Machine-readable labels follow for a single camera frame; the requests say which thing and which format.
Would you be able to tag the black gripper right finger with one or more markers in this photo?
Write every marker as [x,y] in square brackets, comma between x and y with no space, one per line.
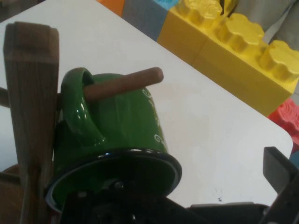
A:
[285,182]

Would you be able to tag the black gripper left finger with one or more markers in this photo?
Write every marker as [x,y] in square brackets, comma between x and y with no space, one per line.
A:
[112,205]

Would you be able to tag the green enamel mug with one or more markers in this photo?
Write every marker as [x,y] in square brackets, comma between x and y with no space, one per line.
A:
[121,116]

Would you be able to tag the low red building block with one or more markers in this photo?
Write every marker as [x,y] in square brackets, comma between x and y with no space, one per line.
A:
[287,116]

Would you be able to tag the yellow giant building block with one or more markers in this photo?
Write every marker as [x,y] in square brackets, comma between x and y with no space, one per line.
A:
[222,65]

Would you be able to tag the brown wooden mug tree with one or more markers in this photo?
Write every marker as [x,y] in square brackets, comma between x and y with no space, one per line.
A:
[30,93]

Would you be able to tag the black tripod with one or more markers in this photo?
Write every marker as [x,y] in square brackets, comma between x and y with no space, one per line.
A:
[225,7]

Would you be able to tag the gray giant building block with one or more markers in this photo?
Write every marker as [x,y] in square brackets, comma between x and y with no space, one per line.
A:
[144,18]

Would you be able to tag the orange giant building block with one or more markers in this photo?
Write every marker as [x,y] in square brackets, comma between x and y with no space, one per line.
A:
[112,5]

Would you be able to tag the blue giant building block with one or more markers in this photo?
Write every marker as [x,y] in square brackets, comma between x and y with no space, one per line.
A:
[165,3]

